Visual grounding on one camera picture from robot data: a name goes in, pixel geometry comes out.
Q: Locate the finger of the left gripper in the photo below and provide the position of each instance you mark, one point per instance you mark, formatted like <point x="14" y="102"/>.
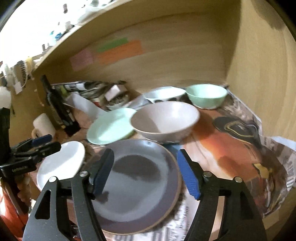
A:
<point x="41" y="152"/>
<point x="34" y="143"/>

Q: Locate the stack of newspapers and books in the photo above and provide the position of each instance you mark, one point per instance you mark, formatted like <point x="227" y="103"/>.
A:
<point x="94" y="91"/>

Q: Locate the person left hand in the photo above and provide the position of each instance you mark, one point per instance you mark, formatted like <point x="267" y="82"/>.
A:
<point x="24" y="193"/>

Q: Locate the dark purple plate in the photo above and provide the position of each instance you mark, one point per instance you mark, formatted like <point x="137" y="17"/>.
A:
<point x="141" y="190"/>

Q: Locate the white card box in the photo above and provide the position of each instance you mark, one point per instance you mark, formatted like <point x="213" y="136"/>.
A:
<point x="114" y="91"/>

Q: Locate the white plate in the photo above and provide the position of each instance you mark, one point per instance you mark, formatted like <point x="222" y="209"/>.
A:
<point x="63" y="164"/>

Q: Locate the pink-grey bowl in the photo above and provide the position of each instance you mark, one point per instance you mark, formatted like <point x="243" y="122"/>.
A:
<point x="165" y="122"/>

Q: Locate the mint green plate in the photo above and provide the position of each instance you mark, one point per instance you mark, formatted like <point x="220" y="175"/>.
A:
<point x="111" y="127"/>

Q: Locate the grey paper sheet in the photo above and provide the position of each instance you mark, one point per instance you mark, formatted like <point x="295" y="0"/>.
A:
<point x="76" y="101"/>

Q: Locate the pink mug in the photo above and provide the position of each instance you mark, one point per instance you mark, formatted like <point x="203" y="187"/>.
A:
<point x="42" y="127"/>

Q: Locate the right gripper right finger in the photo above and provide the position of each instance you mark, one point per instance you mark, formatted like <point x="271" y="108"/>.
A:
<point x="223" y="204"/>

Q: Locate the mint green bowl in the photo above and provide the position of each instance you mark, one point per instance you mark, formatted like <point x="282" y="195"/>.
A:
<point x="206" y="96"/>

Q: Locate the white fluffy pompom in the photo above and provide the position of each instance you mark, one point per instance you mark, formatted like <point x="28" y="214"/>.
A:
<point x="5" y="98"/>

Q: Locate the green sticky note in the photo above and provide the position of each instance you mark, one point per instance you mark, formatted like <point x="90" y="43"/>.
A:
<point x="111" y="44"/>

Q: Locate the white charger with cable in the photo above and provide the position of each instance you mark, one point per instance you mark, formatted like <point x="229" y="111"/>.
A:
<point x="18" y="86"/>

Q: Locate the white patterned bowl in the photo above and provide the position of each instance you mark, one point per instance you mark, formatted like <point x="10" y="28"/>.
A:
<point x="166" y="93"/>

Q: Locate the dark wine bottle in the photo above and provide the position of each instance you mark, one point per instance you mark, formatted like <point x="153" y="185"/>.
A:
<point x="61" y="112"/>

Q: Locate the orange sticky note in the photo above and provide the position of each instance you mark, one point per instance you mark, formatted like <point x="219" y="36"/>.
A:
<point x="122" y="52"/>

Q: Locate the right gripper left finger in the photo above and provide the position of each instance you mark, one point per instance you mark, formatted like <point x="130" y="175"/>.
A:
<point x="65" y="206"/>

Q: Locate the pink sticky note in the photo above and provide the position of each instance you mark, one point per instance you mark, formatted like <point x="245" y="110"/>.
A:
<point x="81" y="60"/>

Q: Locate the dotted headband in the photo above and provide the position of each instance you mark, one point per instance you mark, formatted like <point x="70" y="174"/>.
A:
<point x="21" y="65"/>

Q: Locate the small bowl of trinkets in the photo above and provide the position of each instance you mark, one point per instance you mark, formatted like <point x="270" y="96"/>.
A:
<point x="118" y="102"/>

